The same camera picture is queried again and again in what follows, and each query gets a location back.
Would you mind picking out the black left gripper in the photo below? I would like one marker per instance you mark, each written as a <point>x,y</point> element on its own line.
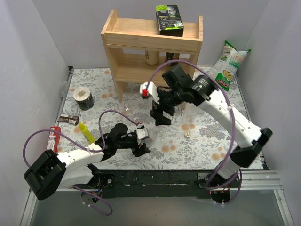
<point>138,146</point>

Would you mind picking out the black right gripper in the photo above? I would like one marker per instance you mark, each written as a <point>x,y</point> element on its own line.
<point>162,112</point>

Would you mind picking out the clear red-label water bottle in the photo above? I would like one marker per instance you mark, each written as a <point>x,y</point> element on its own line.
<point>152,136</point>

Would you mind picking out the clear Pocari Sweat bottle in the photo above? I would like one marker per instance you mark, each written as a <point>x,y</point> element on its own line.
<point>190,113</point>

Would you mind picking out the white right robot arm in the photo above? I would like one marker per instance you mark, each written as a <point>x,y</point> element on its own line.
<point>247,139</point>

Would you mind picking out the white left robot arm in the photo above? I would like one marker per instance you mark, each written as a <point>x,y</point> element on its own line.
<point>57,170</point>

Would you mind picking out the small metallic bottle cap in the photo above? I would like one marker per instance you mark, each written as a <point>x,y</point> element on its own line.
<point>187,134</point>

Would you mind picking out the yellow-green glue bottle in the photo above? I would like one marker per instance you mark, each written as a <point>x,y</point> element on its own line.
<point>86,133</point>

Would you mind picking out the cream bottle on shelf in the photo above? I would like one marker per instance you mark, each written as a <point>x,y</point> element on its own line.
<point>151,57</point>

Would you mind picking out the floral patterned table mat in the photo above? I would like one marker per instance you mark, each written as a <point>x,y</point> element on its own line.
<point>205,148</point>

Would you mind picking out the dark jar on shelf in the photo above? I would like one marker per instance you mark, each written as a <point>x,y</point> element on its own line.
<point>171,56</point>

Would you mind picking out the light wooden shelf unit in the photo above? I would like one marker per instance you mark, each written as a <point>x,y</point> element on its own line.
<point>120,33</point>

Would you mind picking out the tape roll with black band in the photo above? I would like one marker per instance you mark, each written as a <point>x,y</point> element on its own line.
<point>83,98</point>

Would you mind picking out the brown chocolate bar wrapper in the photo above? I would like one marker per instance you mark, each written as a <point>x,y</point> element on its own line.
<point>74,120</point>

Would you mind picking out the green chips bag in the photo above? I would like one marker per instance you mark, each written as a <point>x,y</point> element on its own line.
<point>227,65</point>

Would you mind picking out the red rectangular box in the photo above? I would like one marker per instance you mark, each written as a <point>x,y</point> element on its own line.
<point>53,139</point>

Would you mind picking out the black green product box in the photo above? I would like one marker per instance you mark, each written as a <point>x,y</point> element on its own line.
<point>169,22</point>

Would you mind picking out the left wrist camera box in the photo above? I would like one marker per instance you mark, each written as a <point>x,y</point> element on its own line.
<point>141,133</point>

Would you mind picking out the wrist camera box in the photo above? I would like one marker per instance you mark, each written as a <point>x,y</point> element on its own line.
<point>149,89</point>
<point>141,133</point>

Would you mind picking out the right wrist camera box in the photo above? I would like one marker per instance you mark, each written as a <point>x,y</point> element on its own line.
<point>149,89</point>

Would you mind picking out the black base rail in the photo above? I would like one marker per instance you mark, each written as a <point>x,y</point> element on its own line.
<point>151,183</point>

